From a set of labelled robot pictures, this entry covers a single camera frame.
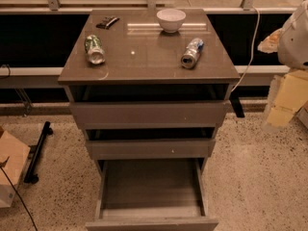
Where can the bottom grey drawer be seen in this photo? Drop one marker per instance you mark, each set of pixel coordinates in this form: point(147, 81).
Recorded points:
point(151, 195)

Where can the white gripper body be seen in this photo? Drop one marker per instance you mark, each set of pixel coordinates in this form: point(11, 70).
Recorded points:
point(295, 43)

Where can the cardboard box at right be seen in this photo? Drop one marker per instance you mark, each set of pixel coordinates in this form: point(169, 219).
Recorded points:
point(302, 115)

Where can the top grey drawer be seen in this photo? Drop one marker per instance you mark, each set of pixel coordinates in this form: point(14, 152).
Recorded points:
point(147, 115)

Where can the silver blue can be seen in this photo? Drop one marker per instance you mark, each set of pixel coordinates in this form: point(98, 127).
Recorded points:
point(192, 53)

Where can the grey drawer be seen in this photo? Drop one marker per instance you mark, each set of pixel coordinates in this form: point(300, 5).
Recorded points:
point(149, 149)
point(151, 195)
point(147, 115)

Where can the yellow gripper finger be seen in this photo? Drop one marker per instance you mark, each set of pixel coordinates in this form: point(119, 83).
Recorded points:
point(270, 43)
point(287, 95)

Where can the middle grey drawer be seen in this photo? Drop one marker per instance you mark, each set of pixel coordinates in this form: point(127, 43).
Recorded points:
point(149, 149)

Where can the black snack wrapper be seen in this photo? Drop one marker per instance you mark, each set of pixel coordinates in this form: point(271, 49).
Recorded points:
point(107, 22)

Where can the cardboard box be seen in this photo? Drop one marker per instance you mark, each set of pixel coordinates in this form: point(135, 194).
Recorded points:
point(302, 115)
point(13, 153)

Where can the grey drawer cabinet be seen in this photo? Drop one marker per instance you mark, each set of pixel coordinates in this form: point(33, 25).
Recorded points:
point(143, 65)

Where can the white bowl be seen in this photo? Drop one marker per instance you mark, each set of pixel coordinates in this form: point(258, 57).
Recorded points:
point(171, 20)

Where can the green soda can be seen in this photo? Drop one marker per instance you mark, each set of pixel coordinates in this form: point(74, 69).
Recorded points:
point(94, 50)

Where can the black metal stand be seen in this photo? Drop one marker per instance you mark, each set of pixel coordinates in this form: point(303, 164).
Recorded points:
point(31, 176)

